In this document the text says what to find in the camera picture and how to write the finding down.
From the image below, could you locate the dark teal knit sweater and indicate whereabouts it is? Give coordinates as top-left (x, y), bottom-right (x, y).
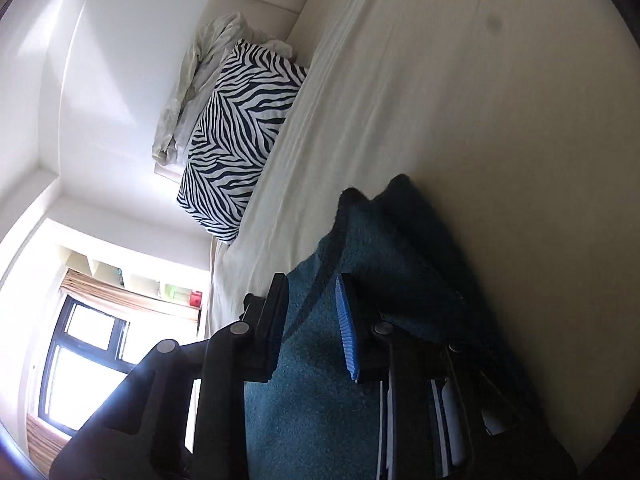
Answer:
top-left (244, 174), bottom-right (576, 480)

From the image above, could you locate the white crumpled duvet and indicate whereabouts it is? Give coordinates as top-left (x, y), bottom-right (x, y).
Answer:
top-left (151, 15), bottom-right (297, 169)

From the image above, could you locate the beige window blind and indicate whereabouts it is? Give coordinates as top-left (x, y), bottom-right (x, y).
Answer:
top-left (59, 269), bottom-right (201, 322)

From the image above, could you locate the bed with beige sheet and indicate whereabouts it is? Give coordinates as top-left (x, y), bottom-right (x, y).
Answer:
top-left (205, 0), bottom-right (640, 467)

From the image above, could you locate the zebra print pillow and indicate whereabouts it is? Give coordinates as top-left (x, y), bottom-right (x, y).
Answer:
top-left (177, 39), bottom-right (309, 245)

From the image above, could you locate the beige padded headboard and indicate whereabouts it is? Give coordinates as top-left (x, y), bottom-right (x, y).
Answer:
top-left (192, 0), bottom-right (332, 63)

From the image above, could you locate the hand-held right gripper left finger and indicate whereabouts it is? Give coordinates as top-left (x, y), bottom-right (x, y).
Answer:
top-left (50, 273), bottom-right (290, 480)

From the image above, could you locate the black framed window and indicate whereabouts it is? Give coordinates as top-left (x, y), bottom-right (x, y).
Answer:
top-left (44, 294), bottom-right (202, 456)

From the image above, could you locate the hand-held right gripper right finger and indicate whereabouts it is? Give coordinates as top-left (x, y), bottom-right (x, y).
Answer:
top-left (334, 274), bottom-right (501, 480)

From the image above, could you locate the white wall shelf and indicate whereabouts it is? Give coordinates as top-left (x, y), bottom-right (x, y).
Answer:
top-left (54, 244), bottom-right (207, 311)

